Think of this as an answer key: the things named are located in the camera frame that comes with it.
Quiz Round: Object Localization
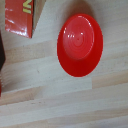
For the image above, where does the red carton box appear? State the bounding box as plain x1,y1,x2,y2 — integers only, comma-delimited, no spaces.
4,0,35,39

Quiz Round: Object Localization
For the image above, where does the red plastic plate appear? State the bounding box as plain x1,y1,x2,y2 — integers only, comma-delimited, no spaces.
56,13,104,78

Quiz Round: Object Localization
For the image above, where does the dark object at edge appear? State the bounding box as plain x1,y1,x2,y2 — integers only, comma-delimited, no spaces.
0,32,6,73

